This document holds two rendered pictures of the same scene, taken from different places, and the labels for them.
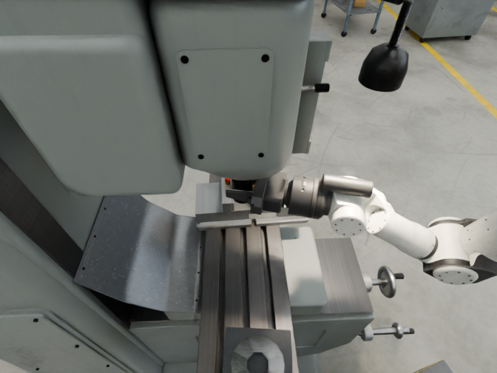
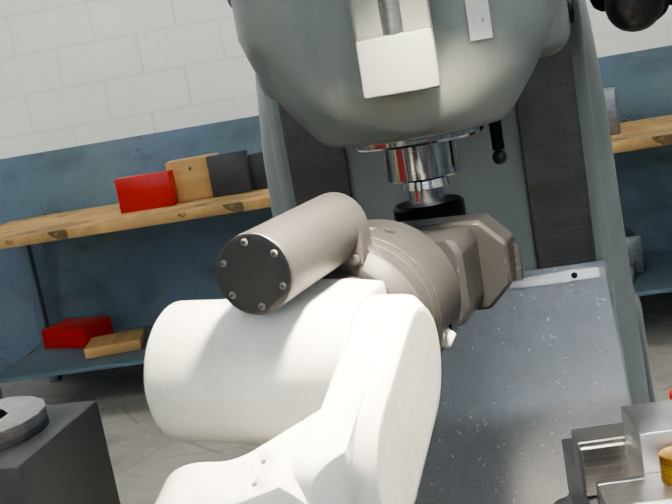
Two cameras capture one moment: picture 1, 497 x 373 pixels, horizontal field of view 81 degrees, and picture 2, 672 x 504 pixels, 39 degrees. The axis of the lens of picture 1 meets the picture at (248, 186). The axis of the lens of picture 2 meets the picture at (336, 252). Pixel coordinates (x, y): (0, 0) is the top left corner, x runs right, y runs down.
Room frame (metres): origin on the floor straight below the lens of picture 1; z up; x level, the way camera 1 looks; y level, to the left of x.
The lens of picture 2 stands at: (0.48, -0.61, 1.36)
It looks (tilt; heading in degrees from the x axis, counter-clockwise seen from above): 11 degrees down; 100
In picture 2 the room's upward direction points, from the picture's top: 10 degrees counter-clockwise
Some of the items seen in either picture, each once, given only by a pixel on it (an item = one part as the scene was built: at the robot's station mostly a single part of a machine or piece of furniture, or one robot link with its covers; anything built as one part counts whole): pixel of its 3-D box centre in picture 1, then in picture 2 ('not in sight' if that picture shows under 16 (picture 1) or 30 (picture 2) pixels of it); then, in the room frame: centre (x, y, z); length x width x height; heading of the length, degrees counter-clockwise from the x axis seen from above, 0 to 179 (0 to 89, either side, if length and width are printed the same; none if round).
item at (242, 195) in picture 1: (239, 196); not in sight; (0.40, 0.02, 1.23); 0.06 x 0.02 x 0.03; 77
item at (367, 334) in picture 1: (387, 331); not in sight; (0.31, -0.52, 0.54); 0.22 x 0.06 x 0.06; 92
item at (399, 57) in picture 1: (385, 64); not in sight; (0.47, -0.23, 1.49); 0.07 x 0.07 x 0.06
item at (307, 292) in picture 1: (244, 268); not in sight; (0.43, 0.01, 0.82); 0.50 x 0.35 x 0.12; 92
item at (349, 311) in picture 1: (251, 306); not in sight; (0.43, -0.01, 0.46); 0.80 x 0.30 x 0.60; 92
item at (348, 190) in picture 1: (337, 200); (300, 326); (0.38, -0.19, 1.24); 0.11 x 0.11 x 0.11; 77
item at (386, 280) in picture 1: (377, 282); not in sight; (0.45, -0.48, 0.66); 0.16 x 0.12 x 0.12; 92
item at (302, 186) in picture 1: (282, 193); (394, 291); (0.41, -0.07, 1.23); 0.13 x 0.12 x 0.10; 167
